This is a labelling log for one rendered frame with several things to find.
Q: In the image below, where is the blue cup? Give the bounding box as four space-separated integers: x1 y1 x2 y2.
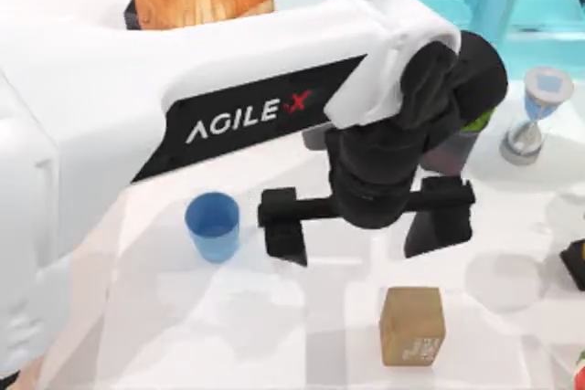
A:
184 192 240 265

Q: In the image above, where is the dark grey plant pot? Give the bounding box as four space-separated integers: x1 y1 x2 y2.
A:
422 108 498 177

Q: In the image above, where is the grey rounded box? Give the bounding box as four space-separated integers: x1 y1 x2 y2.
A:
301 123 331 152

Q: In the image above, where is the wooden cube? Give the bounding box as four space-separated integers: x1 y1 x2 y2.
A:
378 286 447 368

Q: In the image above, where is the grey and blue hourglass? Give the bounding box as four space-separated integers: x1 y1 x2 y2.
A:
498 66 575 165

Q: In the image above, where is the black and yellow object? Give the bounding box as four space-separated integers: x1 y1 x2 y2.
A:
558 238 585 293

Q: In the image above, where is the red and green object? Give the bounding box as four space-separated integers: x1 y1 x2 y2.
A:
568 350 585 390

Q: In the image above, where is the light blue rack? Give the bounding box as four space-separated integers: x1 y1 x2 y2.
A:
327 0 585 90

